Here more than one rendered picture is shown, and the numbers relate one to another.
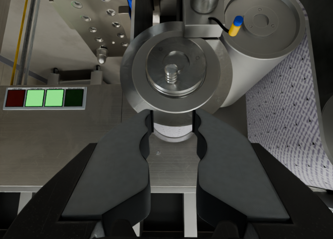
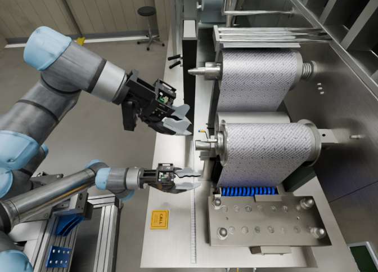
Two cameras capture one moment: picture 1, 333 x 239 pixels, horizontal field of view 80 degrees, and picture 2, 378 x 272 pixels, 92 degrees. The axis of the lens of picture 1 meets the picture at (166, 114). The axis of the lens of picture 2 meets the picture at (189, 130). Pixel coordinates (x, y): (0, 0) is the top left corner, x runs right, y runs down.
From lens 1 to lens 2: 0.50 m
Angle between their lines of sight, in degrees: 81
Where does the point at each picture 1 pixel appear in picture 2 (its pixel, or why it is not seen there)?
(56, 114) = not seen: outside the picture
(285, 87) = (235, 102)
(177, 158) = (351, 117)
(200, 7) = (207, 145)
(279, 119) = (244, 93)
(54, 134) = not seen: outside the picture
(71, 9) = (263, 236)
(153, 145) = (354, 145)
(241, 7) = not seen: hidden behind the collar
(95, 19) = (270, 222)
